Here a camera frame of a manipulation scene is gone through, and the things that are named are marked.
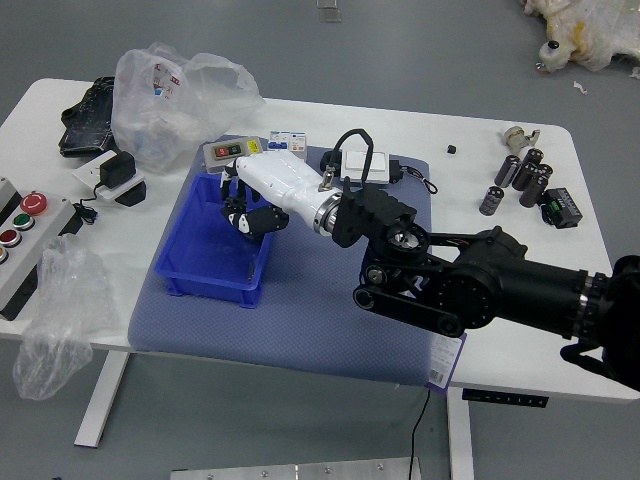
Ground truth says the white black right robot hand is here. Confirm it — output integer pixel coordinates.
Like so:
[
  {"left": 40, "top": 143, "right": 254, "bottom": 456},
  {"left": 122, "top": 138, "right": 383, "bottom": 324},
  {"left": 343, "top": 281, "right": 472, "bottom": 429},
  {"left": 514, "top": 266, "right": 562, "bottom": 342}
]
[{"left": 218, "top": 151, "right": 334, "bottom": 237}]

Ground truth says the blue plastic box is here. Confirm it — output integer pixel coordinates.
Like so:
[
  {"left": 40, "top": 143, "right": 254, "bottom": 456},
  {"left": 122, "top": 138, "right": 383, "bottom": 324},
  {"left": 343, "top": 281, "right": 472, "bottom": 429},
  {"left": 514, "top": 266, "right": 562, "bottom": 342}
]
[{"left": 153, "top": 171, "right": 287, "bottom": 308}]

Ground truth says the grey control button box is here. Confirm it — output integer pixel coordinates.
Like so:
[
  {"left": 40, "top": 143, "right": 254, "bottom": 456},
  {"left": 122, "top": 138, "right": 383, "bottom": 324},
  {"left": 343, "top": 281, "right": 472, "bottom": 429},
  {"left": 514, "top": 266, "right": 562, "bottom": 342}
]
[{"left": 0, "top": 175, "right": 77, "bottom": 322}]

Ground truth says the white circuit breaker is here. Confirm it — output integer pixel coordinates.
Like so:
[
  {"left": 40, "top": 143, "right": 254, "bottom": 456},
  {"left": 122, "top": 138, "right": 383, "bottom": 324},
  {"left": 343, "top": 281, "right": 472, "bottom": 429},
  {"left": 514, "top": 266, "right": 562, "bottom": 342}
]
[{"left": 265, "top": 129, "right": 309, "bottom": 163}]

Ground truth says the large clear plastic bag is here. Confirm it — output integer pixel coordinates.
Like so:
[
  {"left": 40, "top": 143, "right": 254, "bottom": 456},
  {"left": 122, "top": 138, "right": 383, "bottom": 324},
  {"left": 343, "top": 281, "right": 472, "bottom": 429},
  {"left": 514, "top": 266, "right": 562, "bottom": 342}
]
[{"left": 109, "top": 41, "right": 267, "bottom": 176}]

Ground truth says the blue-grey padded mat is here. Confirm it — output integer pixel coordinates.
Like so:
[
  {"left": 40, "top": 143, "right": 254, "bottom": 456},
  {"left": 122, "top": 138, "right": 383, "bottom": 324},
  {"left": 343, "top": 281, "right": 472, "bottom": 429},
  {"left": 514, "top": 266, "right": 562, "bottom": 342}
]
[{"left": 126, "top": 133, "right": 437, "bottom": 388}]

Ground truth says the black socket base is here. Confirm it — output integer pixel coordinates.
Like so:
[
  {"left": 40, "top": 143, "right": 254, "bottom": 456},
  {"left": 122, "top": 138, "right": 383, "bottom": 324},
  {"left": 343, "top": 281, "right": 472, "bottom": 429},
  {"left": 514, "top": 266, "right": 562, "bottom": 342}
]
[{"left": 115, "top": 181, "right": 149, "bottom": 208}]

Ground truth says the black power adapter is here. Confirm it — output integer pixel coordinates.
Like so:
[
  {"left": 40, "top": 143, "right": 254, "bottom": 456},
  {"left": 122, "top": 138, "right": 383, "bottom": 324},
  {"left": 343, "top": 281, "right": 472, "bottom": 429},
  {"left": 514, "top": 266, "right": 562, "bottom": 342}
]
[{"left": 98, "top": 150, "right": 138, "bottom": 191}]

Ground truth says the clear floor fixture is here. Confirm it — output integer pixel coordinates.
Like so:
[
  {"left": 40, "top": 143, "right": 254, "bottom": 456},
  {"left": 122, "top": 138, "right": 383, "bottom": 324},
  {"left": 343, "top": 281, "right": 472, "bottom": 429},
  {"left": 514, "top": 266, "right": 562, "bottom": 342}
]
[{"left": 315, "top": 0, "right": 344, "bottom": 24}]

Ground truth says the white socket plate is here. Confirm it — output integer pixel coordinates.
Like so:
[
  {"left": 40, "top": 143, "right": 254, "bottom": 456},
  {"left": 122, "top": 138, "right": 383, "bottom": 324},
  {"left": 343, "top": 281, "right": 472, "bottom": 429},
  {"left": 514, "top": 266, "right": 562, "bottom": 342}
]
[{"left": 73, "top": 158, "right": 147, "bottom": 206}]

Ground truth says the silver metal connector fitting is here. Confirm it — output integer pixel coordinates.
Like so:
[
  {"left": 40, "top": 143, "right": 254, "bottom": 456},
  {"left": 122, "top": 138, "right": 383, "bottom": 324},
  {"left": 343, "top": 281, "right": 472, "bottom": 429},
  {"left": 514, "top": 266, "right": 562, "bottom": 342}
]
[{"left": 499, "top": 125, "right": 543, "bottom": 152}]

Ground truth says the purple label tag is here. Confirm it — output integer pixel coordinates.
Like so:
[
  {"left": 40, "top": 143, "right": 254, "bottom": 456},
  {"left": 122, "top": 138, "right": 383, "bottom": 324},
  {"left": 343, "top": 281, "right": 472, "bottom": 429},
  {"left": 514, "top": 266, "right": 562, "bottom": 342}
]
[{"left": 424, "top": 331, "right": 469, "bottom": 397}]

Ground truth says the crumpled clear plastic bag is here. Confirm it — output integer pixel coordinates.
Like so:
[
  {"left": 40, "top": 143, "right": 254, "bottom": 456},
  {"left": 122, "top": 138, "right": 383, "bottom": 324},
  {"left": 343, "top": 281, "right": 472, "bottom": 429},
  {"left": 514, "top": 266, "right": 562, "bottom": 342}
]
[{"left": 11, "top": 234, "right": 122, "bottom": 402}]

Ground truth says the white table leg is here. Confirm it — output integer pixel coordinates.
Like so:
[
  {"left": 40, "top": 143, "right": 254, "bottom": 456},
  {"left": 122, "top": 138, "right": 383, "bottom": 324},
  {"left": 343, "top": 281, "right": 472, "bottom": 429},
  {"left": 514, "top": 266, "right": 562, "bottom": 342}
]
[
  {"left": 445, "top": 386, "right": 476, "bottom": 480},
  {"left": 74, "top": 349, "right": 132, "bottom": 448}
]

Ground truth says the black green terminal module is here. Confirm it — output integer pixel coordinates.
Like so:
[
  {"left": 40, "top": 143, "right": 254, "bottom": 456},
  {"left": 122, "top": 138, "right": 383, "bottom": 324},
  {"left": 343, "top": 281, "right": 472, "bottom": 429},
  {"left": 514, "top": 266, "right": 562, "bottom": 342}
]
[{"left": 538, "top": 186, "right": 584, "bottom": 231}]

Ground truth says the silver metal plate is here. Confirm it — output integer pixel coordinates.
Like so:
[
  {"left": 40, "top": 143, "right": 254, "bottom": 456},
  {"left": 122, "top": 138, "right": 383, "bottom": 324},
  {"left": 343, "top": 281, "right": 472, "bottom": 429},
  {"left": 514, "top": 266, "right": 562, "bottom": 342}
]
[{"left": 169, "top": 460, "right": 423, "bottom": 480}]

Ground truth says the black table control panel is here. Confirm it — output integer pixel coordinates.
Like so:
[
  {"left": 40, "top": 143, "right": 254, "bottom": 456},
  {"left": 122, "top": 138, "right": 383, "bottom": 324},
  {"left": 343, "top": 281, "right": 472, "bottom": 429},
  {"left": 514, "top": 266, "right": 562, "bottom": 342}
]
[{"left": 461, "top": 388, "right": 550, "bottom": 409}]

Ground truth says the plastic-wrapped yellow white object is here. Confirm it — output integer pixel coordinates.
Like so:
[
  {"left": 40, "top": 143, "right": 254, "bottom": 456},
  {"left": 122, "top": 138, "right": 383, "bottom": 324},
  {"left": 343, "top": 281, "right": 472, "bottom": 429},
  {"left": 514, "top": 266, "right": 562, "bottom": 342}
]
[{"left": 521, "top": 0, "right": 640, "bottom": 74}]

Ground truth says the grey push-button switch box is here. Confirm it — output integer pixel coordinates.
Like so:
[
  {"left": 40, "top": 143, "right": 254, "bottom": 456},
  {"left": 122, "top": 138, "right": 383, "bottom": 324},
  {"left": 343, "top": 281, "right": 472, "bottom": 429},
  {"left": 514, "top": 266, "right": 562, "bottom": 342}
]
[{"left": 201, "top": 138, "right": 267, "bottom": 177}]

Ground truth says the white wall switch plate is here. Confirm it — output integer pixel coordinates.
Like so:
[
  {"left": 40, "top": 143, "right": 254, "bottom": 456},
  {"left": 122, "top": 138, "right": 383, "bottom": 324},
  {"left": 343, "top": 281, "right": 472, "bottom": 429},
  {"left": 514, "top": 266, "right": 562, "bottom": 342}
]
[{"left": 340, "top": 149, "right": 389, "bottom": 186}]

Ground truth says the black module with wires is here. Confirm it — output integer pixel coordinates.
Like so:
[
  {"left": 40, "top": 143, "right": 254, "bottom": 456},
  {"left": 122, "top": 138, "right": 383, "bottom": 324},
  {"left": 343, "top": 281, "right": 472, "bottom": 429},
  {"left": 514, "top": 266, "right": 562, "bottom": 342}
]
[{"left": 384, "top": 159, "right": 440, "bottom": 195}]

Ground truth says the black adapter cord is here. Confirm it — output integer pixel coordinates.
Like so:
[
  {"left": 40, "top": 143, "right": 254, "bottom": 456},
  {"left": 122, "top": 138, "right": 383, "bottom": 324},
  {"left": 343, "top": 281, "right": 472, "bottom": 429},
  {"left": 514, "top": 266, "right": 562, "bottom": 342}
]
[{"left": 69, "top": 186, "right": 102, "bottom": 227}]

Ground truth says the black cable under table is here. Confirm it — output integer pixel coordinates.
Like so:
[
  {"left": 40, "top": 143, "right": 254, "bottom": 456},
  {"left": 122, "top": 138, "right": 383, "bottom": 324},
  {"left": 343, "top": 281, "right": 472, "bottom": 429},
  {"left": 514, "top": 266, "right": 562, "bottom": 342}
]
[{"left": 408, "top": 386, "right": 433, "bottom": 480}]

